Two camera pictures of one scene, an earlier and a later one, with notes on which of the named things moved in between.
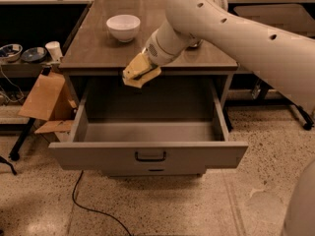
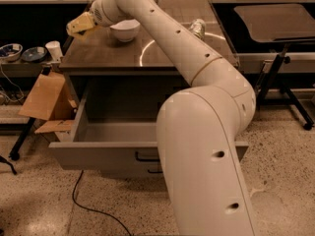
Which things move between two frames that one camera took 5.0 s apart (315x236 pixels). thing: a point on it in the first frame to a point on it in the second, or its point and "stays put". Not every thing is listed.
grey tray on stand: (298, 19) stays put
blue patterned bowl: (11, 52) stays put
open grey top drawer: (170, 124) stays put
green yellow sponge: (144, 79) to (93, 33)
